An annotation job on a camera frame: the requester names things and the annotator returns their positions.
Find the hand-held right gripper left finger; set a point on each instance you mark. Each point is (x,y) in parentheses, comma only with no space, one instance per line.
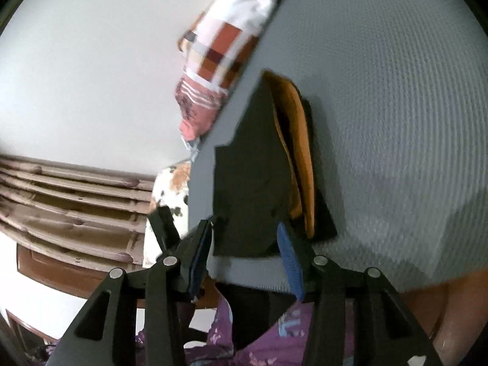
(198,259)

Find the person's purple floral clothing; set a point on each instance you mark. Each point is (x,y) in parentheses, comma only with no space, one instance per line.
(263,354)

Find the white floral pillow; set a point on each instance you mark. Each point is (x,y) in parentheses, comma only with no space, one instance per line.
(167,186)

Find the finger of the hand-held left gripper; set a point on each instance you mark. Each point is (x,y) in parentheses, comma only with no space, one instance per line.
(164,228)

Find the wooden headboard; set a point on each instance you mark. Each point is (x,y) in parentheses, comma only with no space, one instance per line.
(68,213)

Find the grey ribbed mat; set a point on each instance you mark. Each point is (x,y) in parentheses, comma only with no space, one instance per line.
(381,84)

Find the brown wooden bed board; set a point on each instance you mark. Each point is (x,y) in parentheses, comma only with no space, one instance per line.
(450,312)

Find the black pants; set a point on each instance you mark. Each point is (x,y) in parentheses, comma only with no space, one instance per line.
(251,175)

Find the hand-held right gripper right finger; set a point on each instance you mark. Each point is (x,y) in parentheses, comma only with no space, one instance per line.
(289,263)

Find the checkered patchwork pillow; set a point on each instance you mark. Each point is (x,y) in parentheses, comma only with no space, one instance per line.
(228,38)

